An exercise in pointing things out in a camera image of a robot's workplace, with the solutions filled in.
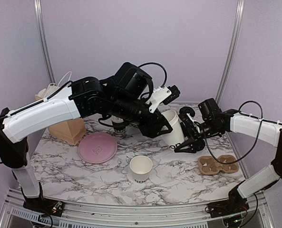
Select white paper cup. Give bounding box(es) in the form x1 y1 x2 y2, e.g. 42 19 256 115
129 155 153 183
162 110 185 150

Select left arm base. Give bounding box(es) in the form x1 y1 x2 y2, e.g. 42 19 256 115
21 182 65 217

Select pink plate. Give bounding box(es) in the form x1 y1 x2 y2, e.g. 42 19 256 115
78 133 117 164

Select cardboard cup carrier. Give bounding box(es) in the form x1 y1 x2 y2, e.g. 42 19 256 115
197 156 239 175

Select black cup holding straws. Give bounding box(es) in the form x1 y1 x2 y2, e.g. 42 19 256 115
111 116 127 133

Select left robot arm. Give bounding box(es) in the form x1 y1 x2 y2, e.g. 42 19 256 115
0 62 180 211

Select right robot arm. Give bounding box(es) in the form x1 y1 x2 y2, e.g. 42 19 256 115
175 98 282 213

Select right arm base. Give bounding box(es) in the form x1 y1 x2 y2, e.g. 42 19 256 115
205 184 249 218

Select brown paper bag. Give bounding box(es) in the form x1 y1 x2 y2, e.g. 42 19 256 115
35 71 86 145

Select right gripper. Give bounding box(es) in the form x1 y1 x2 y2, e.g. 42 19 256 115
168 118 221 153

